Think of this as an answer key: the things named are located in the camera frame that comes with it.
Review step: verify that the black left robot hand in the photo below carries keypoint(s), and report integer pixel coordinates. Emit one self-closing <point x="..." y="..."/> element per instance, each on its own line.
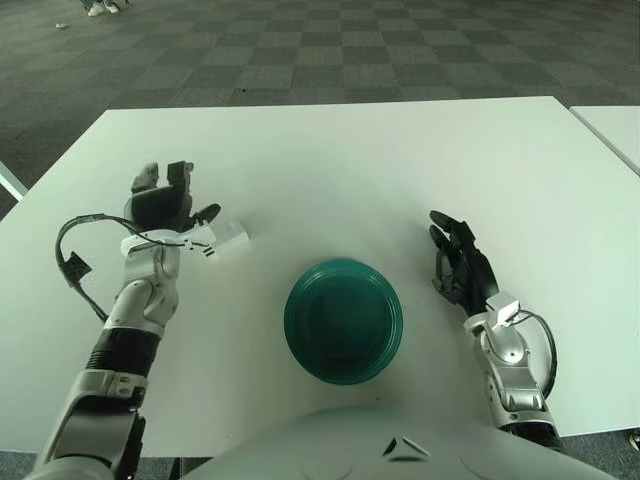
<point x="157" y="210"/>

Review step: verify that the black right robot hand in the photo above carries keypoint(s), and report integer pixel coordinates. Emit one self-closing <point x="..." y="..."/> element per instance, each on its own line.
<point x="475" y="277"/>

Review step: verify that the white wall charger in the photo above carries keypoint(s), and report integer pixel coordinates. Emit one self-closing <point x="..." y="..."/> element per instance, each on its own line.
<point x="232" y="237"/>

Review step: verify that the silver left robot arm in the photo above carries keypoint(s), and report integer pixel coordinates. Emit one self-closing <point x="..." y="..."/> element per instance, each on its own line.
<point x="135" y="305"/>

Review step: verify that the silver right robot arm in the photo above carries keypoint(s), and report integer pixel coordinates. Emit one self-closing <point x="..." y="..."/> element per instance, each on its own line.
<point x="515" y="385"/>

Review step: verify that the round green plate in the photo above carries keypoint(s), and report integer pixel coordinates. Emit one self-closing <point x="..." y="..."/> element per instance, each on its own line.
<point x="345" y="325"/>

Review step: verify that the white table with grey edge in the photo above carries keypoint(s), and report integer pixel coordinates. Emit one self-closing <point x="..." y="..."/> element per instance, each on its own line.
<point x="11" y="182"/>

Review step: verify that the white side table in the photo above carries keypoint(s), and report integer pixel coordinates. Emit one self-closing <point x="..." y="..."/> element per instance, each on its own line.
<point x="617" y="130"/>

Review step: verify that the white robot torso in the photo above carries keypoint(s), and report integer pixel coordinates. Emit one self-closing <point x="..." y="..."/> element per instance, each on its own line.
<point x="350" y="445"/>

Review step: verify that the person legs with white sneakers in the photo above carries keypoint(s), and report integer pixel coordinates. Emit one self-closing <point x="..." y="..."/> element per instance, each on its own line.
<point x="96" y="10"/>

